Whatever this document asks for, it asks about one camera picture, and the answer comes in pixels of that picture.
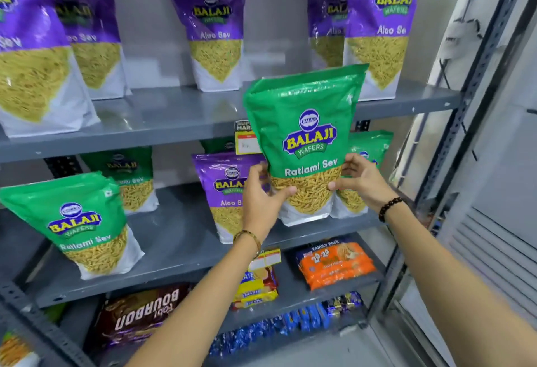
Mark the person's left hand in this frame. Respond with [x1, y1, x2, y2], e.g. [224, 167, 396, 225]
[242, 163, 298, 241]

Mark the person's right hand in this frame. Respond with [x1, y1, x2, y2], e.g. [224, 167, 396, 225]
[328, 153, 400, 213]

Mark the green snack pouch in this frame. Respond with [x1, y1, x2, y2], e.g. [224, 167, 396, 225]
[0, 171, 146, 282]
[200, 137, 236, 154]
[79, 146, 159, 215]
[331, 130, 394, 219]
[243, 64, 370, 227]

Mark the person's right forearm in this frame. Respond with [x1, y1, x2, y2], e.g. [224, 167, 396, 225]
[384, 201, 537, 367]

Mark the person's left forearm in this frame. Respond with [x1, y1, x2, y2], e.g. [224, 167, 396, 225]
[126, 234, 263, 367]

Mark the gold bangle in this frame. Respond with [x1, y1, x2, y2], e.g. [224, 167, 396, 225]
[233, 230, 262, 259]

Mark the purple snack pouch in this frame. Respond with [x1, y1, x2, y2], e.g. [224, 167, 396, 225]
[343, 0, 439, 102]
[47, 0, 132, 101]
[307, 0, 351, 72]
[192, 152, 270, 245]
[0, 0, 101, 139]
[162, 0, 248, 93]

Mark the yellow and white price tag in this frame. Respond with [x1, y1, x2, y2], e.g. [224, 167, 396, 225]
[234, 119, 263, 156]

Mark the orange biscuit family pack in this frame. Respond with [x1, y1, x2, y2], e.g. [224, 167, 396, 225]
[296, 238, 377, 292]

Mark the yellow biscuit pack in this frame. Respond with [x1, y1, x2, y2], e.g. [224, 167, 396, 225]
[231, 265, 279, 311]

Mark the row of blue biscuit packets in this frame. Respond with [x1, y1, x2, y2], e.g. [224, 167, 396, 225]
[208, 291, 364, 357]

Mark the grey metal shelving rack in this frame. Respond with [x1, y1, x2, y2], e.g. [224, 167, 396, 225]
[0, 0, 537, 367]

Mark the white louvred panel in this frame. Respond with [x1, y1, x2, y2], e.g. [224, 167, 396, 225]
[438, 206, 537, 321]

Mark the brown chocolate biscuit pack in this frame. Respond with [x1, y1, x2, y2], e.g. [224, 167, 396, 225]
[93, 282, 194, 349]

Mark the yellow snack packet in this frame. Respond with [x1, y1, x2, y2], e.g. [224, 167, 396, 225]
[0, 332, 41, 367]

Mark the black bead bracelet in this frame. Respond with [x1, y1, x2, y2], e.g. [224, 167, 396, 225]
[378, 197, 405, 224]

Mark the white wall fixture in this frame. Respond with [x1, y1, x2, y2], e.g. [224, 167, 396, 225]
[440, 17, 484, 60]

